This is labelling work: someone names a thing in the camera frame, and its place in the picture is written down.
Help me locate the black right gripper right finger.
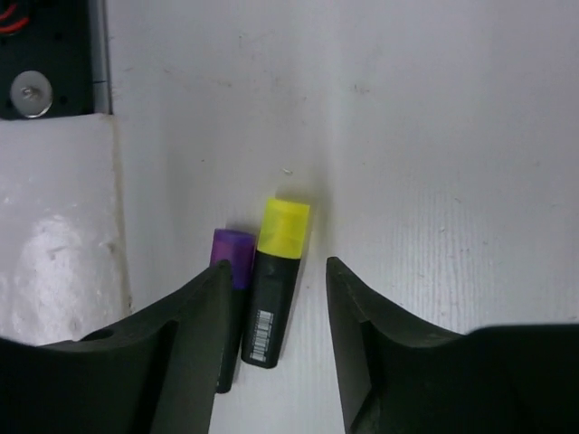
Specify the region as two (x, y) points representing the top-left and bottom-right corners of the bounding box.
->
(326, 258), (578, 433)

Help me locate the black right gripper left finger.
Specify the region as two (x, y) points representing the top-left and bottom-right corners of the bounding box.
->
(1, 261), (232, 433)

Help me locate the purple capped black highlighter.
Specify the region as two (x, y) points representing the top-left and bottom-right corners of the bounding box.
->
(210, 229), (256, 394)

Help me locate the yellow capped black highlighter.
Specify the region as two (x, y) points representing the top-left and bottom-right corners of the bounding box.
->
(242, 198), (310, 369)

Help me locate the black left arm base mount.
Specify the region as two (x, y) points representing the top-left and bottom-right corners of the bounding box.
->
(1, 0), (113, 120)

